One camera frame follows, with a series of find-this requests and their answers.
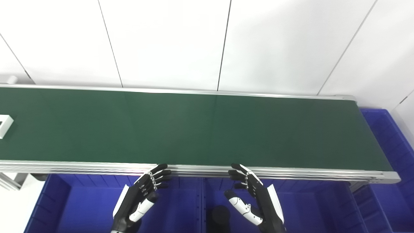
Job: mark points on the aluminium conveyor leg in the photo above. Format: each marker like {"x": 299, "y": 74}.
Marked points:
{"x": 13, "y": 181}

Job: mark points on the black roller under conveyor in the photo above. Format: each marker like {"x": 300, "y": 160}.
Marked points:
{"x": 39, "y": 177}

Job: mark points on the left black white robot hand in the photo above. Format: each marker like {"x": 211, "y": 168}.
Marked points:
{"x": 139, "y": 194}

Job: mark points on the blue plastic bin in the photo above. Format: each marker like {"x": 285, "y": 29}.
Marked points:
{"x": 81, "y": 207}
{"x": 388, "y": 129}
{"x": 307, "y": 210}

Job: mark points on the white square part round hole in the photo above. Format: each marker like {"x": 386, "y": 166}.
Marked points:
{"x": 5, "y": 124}

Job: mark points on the green conveyor belt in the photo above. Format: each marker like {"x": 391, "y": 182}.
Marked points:
{"x": 194, "y": 129}
{"x": 307, "y": 174}

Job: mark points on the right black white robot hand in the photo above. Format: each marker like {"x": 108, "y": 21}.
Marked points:
{"x": 262, "y": 200}

